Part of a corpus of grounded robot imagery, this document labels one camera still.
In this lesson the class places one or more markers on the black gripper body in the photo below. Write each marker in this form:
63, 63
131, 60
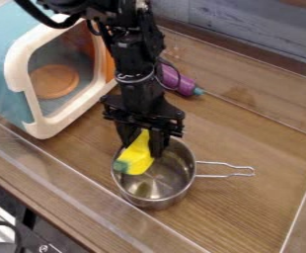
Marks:
140, 105

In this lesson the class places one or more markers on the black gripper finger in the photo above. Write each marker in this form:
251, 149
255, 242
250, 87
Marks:
158, 142
128, 133

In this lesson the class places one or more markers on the yellow toy banana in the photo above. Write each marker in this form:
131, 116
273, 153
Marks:
135, 160

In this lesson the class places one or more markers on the silver pot with wire handle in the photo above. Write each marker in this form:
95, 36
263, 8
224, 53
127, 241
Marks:
163, 185

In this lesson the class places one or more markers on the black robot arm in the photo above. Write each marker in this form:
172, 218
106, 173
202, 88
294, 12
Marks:
124, 24

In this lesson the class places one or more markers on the purple toy eggplant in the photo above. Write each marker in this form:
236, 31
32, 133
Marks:
179, 83

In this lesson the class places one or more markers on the orange microwave turntable plate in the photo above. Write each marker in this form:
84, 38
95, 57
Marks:
53, 80

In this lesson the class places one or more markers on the blue toy microwave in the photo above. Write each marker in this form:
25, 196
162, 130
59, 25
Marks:
29, 45

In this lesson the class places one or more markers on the clear acrylic barrier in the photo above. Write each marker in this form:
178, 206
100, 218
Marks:
83, 209

